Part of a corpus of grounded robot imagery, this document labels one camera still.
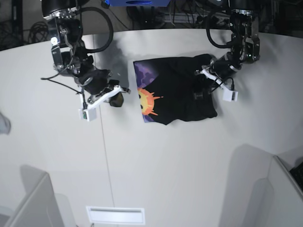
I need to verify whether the left grey bin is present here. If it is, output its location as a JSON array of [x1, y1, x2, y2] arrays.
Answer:
[[0, 172, 64, 227]]

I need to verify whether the black keyboard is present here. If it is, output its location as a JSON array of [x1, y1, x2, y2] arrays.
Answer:
[[290, 163, 303, 190]]

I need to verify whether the right grey bin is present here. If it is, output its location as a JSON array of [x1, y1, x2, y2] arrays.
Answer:
[[242, 156, 303, 227]]

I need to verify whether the dark navy T-shirt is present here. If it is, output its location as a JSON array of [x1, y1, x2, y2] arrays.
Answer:
[[133, 54, 217, 125]]

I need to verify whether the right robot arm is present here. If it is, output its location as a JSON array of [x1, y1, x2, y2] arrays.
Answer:
[[41, 0, 130, 110]]

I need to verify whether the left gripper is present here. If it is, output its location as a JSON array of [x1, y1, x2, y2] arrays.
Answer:
[[194, 55, 241, 90]]

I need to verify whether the grey bin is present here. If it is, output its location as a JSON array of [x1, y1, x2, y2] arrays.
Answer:
[[242, 156, 303, 227], [0, 172, 64, 227]]

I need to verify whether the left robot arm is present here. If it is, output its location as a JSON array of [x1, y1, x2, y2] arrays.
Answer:
[[196, 0, 260, 94]]

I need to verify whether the blue box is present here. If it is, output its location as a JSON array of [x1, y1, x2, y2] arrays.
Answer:
[[105, 0, 170, 7]]

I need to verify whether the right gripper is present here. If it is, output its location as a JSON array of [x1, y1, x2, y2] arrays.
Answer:
[[74, 70, 131, 110]]

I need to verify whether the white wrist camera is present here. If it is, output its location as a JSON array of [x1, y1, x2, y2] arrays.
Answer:
[[79, 108, 97, 122], [223, 89, 238, 102]]

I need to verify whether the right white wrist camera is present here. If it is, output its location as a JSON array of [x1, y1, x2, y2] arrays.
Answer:
[[79, 108, 97, 122]]

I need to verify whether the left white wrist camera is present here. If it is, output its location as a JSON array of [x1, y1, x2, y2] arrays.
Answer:
[[223, 89, 238, 102]]

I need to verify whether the grey cloth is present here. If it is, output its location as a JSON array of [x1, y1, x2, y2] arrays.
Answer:
[[0, 113, 11, 135]]

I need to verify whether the white slotted tray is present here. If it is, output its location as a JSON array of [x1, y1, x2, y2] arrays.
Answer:
[[86, 206, 146, 225]]

